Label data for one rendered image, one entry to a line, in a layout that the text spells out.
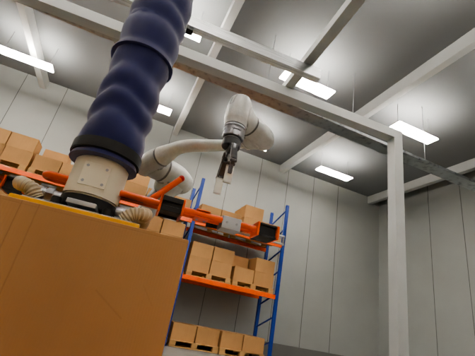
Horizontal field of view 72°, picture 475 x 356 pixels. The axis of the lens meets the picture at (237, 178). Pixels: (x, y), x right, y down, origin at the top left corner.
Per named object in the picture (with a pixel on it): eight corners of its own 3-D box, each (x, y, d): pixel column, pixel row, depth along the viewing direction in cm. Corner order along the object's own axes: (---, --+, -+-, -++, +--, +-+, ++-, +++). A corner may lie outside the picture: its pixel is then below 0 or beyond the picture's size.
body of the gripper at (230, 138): (220, 141, 133) (215, 161, 129) (226, 131, 125) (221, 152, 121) (237, 147, 134) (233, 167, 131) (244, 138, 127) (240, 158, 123)
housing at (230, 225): (221, 227, 111) (223, 214, 113) (215, 230, 117) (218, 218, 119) (239, 232, 113) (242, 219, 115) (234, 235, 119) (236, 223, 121)
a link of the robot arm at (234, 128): (227, 119, 127) (224, 131, 125) (249, 126, 129) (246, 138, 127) (221, 129, 135) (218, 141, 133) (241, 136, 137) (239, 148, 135)
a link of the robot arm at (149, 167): (155, 140, 160) (175, 153, 168) (132, 153, 169) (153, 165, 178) (150, 162, 152) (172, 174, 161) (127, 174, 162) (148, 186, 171)
